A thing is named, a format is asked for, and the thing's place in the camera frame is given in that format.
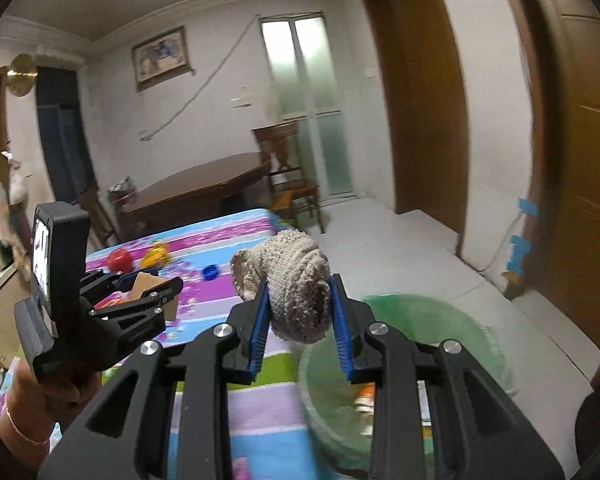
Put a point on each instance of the dark side stand with clutter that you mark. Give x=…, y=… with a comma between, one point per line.
x=122, y=190

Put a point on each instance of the small blue tape strip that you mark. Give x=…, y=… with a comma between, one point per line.
x=528, y=206

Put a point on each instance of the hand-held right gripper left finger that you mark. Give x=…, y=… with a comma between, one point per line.
x=260, y=325

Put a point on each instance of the person's left hand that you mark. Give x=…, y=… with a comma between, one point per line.
x=55, y=395

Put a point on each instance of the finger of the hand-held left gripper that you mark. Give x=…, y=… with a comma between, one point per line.
x=105, y=280
x=145, y=300

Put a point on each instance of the brown wooden door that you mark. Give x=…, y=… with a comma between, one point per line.
x=580, y=160
x=420, y=110

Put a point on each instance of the colourful striped tablecloth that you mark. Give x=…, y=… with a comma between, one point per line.
x=230, y=227

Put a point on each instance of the green plastic bin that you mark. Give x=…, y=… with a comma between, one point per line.
x=430, y=320

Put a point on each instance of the orange snack wrapper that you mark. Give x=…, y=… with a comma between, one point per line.
x=365, y=396

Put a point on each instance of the gold wall clock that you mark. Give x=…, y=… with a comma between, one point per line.
x=21, y=74

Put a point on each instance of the dark window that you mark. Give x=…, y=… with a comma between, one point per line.
x=65, y=135

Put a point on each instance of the frosted glass door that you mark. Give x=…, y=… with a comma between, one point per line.
x=305, y=100

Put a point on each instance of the round dark wooden table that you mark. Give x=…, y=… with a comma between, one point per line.
x=190, y=190

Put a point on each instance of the red apple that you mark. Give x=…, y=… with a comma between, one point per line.
x=119, y=260

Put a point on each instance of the framed wall picture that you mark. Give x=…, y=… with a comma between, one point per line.
x=160, y=57

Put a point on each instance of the beige knitted cloth roll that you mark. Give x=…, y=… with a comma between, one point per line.
x=290, y=270

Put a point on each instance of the wooden chair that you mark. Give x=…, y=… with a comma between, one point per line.
x=97, y=215
x=285, y=160

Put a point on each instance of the blue bottle cap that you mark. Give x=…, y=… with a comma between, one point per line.
x=210, y=272

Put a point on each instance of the hanging white plastic bag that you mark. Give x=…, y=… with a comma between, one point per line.
x=16, y=180

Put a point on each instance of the large blue tape patch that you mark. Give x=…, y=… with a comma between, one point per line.
x=517, y=252

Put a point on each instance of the white wall socket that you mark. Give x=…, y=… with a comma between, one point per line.
x=242, y=101

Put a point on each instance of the yellow snack packet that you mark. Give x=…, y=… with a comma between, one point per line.
x=155, y=256

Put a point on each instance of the beige sponge block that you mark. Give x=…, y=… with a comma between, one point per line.
x=145, y=287

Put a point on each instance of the person's left forearm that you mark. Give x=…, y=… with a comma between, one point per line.
x=5, y=455

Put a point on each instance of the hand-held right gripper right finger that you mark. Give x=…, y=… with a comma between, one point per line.
x=342, y=325

